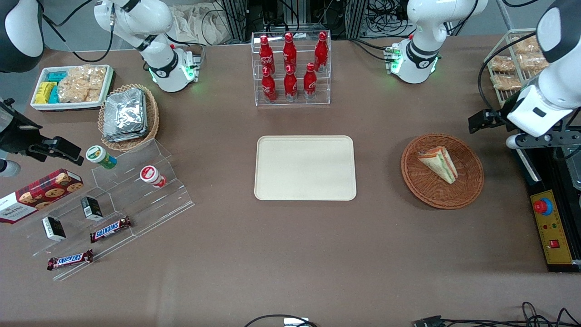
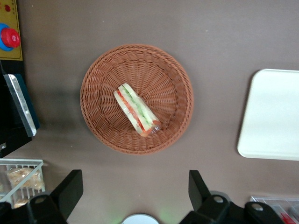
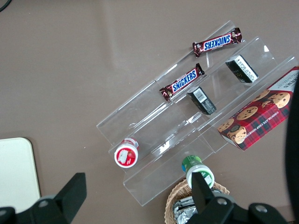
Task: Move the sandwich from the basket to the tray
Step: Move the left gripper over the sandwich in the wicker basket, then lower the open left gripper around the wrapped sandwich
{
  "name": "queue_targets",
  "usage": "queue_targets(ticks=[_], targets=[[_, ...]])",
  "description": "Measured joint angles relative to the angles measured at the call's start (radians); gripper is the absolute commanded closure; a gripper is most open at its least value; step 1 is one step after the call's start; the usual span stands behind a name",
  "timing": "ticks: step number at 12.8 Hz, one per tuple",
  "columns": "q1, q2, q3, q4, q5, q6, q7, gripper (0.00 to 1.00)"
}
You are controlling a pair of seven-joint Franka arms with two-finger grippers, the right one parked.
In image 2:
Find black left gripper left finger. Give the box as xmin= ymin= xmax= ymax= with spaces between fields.
xmin=28 ymin=169 xmax=84 ymax=224

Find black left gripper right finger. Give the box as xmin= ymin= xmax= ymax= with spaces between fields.
xmin=179 ymin=170 xmax=234 ymax=224

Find triangle sandwich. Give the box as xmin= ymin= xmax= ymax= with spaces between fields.
xmin=114 ymin=83 xmax=162 ymax=138

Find cream plastic tray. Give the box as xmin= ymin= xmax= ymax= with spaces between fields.
xmin=237 ymin=68 xmax=299 ymax=161

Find round brown wicker basket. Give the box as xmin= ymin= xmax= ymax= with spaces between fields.
xmin=79 ymin=43 xmax=194 ymax=156

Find clear bag of crackers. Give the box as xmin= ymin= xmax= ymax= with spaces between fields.
xmin=13 ymin=198 xmax=31 ymax=210
xmin=6 ymin=168 xmax=45 ymax=191

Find clear acrylic bottle rack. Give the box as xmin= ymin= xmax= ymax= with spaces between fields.
xmin=249 ymin=195 xmax=299 ymax=224

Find black heating appliance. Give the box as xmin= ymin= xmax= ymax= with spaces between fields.
xmin=0 ymin=0 xmax=40 ymax=158

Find red emergency stop button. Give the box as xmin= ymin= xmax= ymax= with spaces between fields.
xmin=0 ymin=22 xmax=21 ymax=52

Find yellow control panel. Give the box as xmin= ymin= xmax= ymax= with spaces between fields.
xmin=0 ymin=0 xmax=23 ymax=61

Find white wire rack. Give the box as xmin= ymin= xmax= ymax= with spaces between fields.
xmin=0 ymin=158 xmax=44 ymax=210

